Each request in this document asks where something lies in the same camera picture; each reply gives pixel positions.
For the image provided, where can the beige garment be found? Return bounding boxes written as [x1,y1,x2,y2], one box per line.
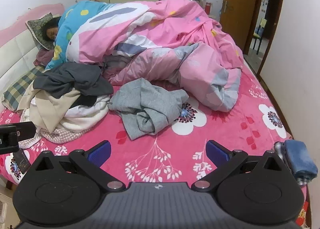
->
[17,85,83,134]

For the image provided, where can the pink floral quilt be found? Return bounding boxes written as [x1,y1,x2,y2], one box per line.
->
[45,0,244,112]

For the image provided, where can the grey pants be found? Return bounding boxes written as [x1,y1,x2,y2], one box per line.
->
[109,78,189,141]

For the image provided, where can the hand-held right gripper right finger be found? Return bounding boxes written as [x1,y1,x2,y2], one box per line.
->
[191,140,287,192]

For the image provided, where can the green chair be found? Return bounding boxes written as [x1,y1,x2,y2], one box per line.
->
[251,17,267,55]

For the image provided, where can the black remote control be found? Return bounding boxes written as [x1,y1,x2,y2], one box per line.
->
[11,149,31,174]

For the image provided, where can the dark grey garment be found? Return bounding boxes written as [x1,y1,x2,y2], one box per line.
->
[32,62,114,107]

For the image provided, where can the pink floral bed sheet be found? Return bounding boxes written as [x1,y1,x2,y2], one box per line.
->
[0,65,310,227]

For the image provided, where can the folded blue cloth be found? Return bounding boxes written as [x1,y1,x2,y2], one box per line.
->
[284,139,318,182]

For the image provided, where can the plaid pillow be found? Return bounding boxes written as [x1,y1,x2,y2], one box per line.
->
[2,66,45,112]

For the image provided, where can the dark floral pillow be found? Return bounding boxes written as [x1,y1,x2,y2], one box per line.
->
[25,13,57,51]

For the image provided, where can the pink white headboard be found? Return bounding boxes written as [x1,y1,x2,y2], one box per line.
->
[0,3,65,94]

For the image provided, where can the beige checked towel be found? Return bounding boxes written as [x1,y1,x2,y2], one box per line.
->
[19,109,83,149]

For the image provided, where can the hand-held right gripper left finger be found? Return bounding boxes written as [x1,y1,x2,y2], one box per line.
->
[32,140,126,191]

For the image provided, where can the folded jeans and plaid stack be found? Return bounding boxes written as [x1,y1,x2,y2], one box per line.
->
[274,141,309,186]

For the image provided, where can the maroon cloth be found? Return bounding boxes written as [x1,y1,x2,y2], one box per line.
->
[34,49,54,67]

